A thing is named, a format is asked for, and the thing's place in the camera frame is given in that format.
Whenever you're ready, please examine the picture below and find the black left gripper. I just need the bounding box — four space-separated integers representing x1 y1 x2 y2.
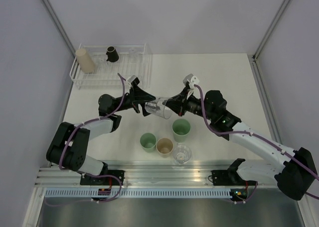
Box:
113 81 160 116

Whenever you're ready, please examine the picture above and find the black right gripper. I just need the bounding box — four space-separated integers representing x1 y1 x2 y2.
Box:
163 87 214 121

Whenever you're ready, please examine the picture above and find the clear faceted glass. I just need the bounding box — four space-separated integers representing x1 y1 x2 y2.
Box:
145 97 172 119
96 58 108 75
129 47 139 59
172 144 192 164

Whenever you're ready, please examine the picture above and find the tall green plastic cup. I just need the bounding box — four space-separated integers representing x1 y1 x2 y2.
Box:
172 119 191 143

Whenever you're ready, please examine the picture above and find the short green plastic cup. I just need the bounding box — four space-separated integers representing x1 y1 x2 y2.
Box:
140 133 157 152

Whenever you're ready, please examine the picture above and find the beige plastic cup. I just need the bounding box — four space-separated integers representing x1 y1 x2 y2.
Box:
75 48 96 74
156 138 173 158

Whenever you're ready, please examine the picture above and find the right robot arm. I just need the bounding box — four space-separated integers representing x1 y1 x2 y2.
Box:
165 88 318 200

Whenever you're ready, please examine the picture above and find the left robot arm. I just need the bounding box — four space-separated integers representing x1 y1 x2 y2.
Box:
46 77 156 185

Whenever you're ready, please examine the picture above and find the black brown cup holder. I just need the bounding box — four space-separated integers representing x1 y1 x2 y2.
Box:
106 46 119 63

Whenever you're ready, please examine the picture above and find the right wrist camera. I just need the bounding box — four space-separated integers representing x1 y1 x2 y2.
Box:
183 74 199 100

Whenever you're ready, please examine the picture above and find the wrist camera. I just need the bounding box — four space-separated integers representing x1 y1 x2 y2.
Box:
126 75 140 87
183 74 199 100

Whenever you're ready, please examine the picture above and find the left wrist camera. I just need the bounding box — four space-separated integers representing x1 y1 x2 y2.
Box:
126 75 140 87

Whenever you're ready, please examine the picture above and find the white wire dish rack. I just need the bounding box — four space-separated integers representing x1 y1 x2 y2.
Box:
70 44 152 89

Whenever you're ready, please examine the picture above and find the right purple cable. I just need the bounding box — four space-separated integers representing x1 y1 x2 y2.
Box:
194 84 319 204

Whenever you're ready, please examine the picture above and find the purple cable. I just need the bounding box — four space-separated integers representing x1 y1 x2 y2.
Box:
194 84 319 204
43 73 130 208

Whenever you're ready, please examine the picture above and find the aluminium mounting rail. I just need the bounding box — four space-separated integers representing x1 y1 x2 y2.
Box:
34 163 280 187

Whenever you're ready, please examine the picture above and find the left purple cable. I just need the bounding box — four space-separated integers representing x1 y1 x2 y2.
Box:
43 73 130 208

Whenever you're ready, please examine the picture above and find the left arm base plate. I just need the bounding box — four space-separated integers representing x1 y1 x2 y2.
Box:
80 170 125 186

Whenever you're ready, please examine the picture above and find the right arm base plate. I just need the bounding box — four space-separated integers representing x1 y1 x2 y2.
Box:
211 170 246 187

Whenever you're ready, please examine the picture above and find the white slotted cable duct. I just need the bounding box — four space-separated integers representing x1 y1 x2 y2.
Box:
45 188 231 199

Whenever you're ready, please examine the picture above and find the right aluminium frame post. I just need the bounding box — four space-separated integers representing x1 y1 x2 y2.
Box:
251 0 292 62

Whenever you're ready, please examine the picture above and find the aluminium frame post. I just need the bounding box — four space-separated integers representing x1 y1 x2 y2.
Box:
40 0 75 57
251 0 292 62

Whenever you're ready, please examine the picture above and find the left aluminium frame post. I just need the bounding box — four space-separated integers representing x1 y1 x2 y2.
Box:
40 0 75 57

